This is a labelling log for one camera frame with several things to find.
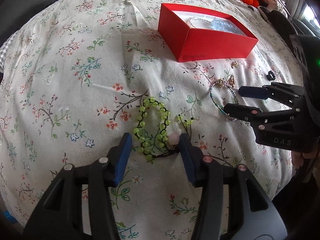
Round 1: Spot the dark seed bead bracelet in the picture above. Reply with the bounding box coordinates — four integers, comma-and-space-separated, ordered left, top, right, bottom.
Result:
209, 80, 239, 122

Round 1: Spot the gold heart pendant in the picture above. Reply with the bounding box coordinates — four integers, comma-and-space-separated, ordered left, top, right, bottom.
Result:
227, 75, 237, 90

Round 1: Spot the green bead bracelet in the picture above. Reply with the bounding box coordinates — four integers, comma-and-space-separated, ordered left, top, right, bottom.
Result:
133, 96, 194, 164

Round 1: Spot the red jewelry box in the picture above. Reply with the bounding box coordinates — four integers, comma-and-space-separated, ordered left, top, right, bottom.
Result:
158, 3, 258, 62

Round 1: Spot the person's right hand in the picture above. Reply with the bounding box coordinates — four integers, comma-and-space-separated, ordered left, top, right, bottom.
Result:
291, 149, 319, 169

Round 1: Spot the black hair claw clip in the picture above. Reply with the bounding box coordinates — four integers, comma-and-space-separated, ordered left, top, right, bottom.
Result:
266, 71, 276, 81

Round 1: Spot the gold charm earring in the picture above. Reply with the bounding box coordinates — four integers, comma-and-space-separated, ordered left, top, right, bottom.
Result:
217, 78, 227, 89

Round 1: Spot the small gold earring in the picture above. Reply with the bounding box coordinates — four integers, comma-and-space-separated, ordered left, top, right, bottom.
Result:
231, 61, 238, 68

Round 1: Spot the dark brown blanket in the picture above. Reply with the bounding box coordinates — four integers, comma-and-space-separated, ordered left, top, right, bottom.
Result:
258, 6, 298, 53

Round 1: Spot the floral bed sheet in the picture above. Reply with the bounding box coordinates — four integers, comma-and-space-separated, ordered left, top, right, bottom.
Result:
1, 0, 302, 226

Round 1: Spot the light blue bead bracelet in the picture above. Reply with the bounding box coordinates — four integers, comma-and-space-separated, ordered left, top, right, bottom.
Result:
211, 18, 245, 34

